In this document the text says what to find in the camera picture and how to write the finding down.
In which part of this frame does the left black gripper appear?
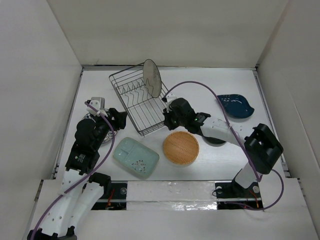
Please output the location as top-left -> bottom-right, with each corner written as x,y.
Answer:
91,107 -> 127,149

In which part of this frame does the woven bamboo round plate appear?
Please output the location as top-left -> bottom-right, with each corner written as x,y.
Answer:
163,131 -> 200,166

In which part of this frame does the blue floral white plate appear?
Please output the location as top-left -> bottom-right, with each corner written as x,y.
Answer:
82,113 -> 113,145

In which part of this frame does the light green rectangular plate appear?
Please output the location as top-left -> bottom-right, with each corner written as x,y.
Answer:
113,137 -> 160,178

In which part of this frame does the beige plate with tree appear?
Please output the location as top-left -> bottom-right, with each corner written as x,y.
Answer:
143,59 -> 162,98

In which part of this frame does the dark blue leaf plate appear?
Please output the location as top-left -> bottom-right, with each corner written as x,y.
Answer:
217,94 -> 255,119

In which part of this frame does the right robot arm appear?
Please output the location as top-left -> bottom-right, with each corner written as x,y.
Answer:
162,97 -> 284,199

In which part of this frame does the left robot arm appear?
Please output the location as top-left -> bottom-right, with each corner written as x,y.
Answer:
27,108 -> 127,240

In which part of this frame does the grey wire dish rack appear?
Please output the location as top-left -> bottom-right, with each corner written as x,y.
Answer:
109,63 -> 168,136

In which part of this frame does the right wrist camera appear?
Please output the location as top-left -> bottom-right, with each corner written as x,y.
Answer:
162,92 -> 177,104

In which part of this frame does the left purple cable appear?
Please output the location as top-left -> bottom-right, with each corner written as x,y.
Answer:
31,101 -> 117,238

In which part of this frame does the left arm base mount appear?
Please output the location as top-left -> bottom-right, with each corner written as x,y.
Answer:
92,181 -> 128,211

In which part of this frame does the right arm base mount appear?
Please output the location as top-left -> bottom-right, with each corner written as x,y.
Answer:
212,181 -> 264,210

